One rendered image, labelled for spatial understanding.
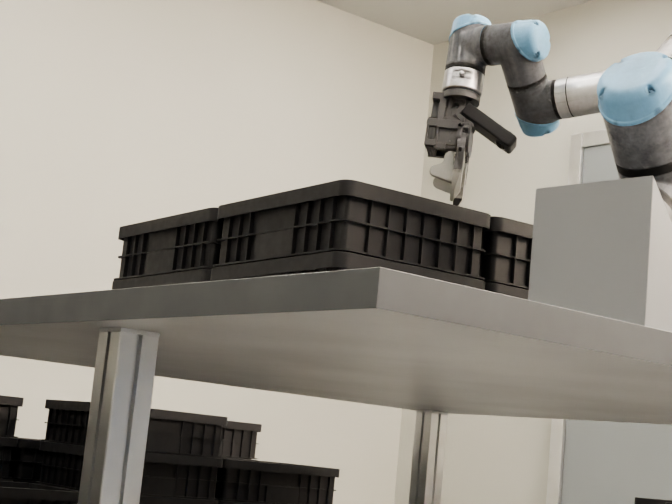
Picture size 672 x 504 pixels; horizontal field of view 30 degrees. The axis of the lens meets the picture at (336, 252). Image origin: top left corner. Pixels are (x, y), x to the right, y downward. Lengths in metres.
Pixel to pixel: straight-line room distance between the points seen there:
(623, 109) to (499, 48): 0.54
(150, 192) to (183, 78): 0.57
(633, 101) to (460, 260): 0.39
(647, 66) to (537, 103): 0.51
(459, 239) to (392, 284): 0.83
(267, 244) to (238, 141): 4.00
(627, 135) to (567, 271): 0.22
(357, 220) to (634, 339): 0.58
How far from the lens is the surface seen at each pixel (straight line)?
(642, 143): 1.86
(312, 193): 1.95
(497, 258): 2.07
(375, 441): 6.48
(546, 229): 1.82
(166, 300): 1.49
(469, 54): 2.36
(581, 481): 5.70
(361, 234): 1.90
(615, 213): 1.76
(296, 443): 6.16
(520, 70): 2.34
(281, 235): 2.01
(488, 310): 1.28
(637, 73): 1.87
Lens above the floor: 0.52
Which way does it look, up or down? 9 degrees up
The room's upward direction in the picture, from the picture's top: 6 degrees clockwise
